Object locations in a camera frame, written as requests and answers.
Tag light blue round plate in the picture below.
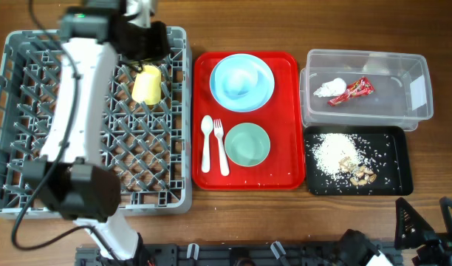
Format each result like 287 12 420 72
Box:
209 53 275 112

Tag clear plastic bin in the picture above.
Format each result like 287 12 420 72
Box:
299 49 434 131

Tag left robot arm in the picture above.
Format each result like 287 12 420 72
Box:
22 1 170 265

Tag black plastic tray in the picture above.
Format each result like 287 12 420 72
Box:
304 126 414 196

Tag rice and peanut leftovers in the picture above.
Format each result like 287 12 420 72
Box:
305 133 391 192

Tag grey plastic dishwasher rack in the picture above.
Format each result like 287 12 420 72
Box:
0 26 192 219

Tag yellow plastic cup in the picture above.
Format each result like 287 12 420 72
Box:
131 65 162 106

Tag red snack wrapper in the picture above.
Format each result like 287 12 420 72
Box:
327 77 374 106

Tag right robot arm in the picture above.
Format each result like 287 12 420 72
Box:
332 197 452 265

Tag mint green bowl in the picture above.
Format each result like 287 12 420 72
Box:
225 123 271 167

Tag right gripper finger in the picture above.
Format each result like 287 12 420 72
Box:
394 197 435 250
439 197 452 233

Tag light blue bowl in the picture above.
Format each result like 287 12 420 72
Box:
216 66 258 99

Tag white plastic fork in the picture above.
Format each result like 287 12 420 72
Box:
213 119 230 177

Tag white plastic spoon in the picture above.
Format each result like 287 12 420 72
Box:
201 115 213 173

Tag white tissue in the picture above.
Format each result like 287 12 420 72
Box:
313 78 347 98

